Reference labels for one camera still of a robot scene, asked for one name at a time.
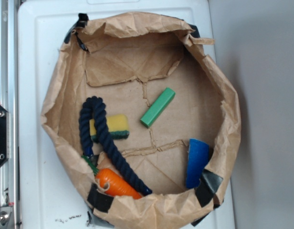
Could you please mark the aluminium frame rail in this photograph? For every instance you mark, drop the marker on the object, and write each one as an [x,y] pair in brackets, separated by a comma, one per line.
[10,204]

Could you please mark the green rectangular block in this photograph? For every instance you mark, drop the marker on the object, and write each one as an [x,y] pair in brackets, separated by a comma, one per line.
[156,109]

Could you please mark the brown paper lined bin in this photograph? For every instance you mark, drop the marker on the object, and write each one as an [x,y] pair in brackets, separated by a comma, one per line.
[129,60]

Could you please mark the orange toy carrot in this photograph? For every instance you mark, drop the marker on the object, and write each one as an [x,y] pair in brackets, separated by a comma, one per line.
[111,183]

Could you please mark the yellow green sponge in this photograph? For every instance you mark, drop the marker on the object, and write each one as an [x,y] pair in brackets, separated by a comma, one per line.
[118,127]

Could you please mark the blue curved block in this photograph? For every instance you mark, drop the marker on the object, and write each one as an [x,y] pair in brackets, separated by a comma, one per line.
[198,158]

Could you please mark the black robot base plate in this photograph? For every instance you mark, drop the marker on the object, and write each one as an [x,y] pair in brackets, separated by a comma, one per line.
[4,135]

